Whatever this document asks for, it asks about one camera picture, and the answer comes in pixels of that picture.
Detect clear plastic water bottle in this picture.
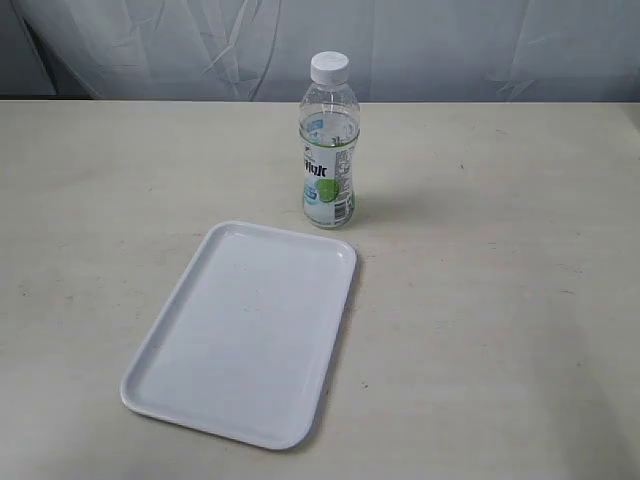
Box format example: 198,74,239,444
299,51,360,229

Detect white rectangular plastic tray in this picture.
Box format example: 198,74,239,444
120,221,357,451

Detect white backdrop cloth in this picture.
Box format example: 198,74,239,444
1,1,639,102

